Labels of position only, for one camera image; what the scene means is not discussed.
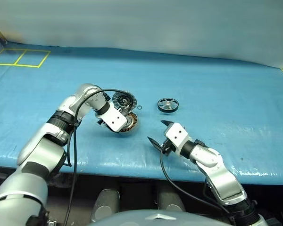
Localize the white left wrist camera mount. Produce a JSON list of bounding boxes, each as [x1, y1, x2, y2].
[[94, 107, 128, 133]]

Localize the grey round motor housing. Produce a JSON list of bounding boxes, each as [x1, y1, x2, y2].
[[119, 112, 140, 134]]

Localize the grey rounded shape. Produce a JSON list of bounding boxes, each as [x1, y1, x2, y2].
[[92, 187, 120, 223], [157, 187, 186, 212]]

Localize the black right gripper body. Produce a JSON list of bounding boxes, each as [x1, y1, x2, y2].
[[160, 138, 173, 156]]

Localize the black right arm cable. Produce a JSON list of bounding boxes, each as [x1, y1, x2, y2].
[[160, 149, 234, 216]]

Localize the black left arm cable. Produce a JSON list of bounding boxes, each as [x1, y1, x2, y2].
[[63, 88, 120, 226]]

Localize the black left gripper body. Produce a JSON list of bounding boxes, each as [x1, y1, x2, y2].
[[96, 118, 114, 132]]

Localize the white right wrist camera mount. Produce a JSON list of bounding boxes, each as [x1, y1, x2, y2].
[[164, 122, 189, 156]]

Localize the grey round motor lid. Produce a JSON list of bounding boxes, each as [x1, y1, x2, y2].
[[112, 90, 138, 113]]

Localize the grey robot chest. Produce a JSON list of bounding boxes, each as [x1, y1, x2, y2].
[[87, 209, 230, 226]]

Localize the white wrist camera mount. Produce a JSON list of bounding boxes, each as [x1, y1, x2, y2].
[[164, 122, 189, 156], [94, 107, 128, 133]]

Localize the blue plastic table cover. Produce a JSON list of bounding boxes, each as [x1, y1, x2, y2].
[[0, 40, 283, 185]]

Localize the yellow tape rectangles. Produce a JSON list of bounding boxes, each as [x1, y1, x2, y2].
[[0, 48, 51, 68]]

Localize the black spoked rotor wheel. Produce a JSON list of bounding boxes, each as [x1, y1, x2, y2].
[[157, 97, 180, 113]]

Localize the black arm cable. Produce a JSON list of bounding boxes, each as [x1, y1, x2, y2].
[[160, 149, 234, 216], [63, 88, 120, 226]]

